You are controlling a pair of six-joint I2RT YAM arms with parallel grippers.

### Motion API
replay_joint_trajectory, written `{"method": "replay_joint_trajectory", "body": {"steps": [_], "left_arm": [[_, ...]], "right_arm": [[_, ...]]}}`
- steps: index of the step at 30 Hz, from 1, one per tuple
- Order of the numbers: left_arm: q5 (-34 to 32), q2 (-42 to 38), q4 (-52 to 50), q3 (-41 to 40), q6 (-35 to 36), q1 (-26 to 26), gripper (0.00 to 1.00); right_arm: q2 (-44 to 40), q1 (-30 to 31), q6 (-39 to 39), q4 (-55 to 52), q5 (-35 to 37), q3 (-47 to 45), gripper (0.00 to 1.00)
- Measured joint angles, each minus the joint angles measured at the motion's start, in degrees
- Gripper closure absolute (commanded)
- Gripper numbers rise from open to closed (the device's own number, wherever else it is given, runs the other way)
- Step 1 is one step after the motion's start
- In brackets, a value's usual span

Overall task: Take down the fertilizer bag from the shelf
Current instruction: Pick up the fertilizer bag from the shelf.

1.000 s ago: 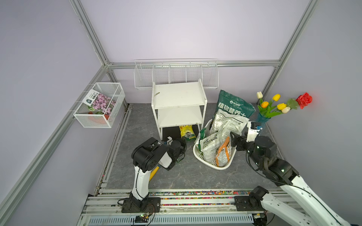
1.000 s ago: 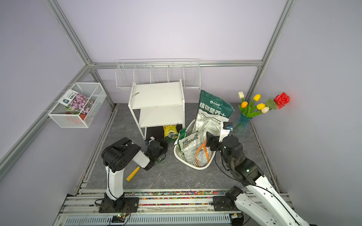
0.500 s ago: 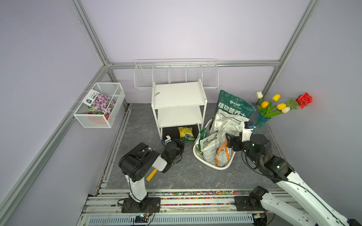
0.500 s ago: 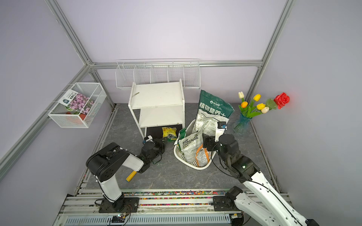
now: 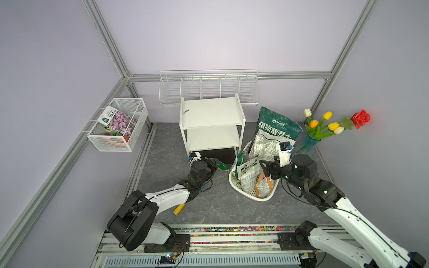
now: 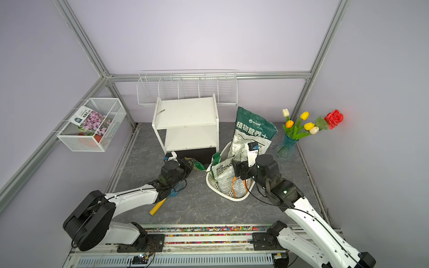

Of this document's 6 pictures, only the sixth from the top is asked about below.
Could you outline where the white wire cube basket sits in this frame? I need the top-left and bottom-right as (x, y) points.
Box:
(57, 98), (126, 152)

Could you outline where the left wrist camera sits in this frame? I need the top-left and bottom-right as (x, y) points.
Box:
(164, 151), (177, 162)

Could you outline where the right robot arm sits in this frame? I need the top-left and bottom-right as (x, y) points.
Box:
(232, 154), (376, 268)

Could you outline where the tall green soil bag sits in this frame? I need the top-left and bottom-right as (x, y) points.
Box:
(235, 107), (278, 140)

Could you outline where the white green small bag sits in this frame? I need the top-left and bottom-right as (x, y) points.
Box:
(210, 151), (222, 170)

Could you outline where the red artificial rose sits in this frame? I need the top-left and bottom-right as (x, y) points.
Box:
(325, 109), (344, 130)

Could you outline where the white three-tier shelf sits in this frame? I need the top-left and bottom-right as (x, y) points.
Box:
(152, 96), (220, 165)

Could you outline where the tulip bouquet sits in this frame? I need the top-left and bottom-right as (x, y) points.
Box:
(283, 110), (329, 141)

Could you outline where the black rose soil bag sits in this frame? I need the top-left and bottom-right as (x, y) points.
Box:
(211, 157), (235, 194)

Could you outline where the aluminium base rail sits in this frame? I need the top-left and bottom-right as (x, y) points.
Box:
(64, 226), (312, 268)

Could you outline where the blue yellow garden fork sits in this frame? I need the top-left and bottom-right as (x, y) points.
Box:
(149, 189), (181, 216)

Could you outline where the white wire wall rack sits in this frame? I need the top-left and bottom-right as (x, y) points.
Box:
(136, 69), (238, 106)

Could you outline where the purple flower seed packet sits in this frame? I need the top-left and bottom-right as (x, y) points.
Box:
(68, 106), (112, 137)

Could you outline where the green yellow packet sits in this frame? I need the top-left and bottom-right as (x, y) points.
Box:
(186, 157), (207, 171)

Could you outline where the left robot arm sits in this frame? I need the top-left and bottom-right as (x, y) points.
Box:
(63, 157), (196, 252)

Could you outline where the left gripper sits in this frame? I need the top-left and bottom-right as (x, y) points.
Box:
(169, 157), (196, 188)

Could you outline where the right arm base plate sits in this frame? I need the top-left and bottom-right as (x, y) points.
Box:
(250, 232), (287, 251)

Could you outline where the orange packet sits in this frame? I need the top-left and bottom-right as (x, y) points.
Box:
(231, 177), (250, 199)

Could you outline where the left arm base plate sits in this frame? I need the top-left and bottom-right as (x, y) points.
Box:
(117, 234), (165, 253)

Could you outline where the white perforated plastic basket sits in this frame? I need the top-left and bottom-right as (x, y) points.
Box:
(206, 142), (255, 202)

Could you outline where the white fertilizer bag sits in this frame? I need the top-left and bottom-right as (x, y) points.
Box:
(228, 129), (271, 162)

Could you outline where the glass vase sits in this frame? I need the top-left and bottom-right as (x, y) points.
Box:
(275, 135), (298, 159)

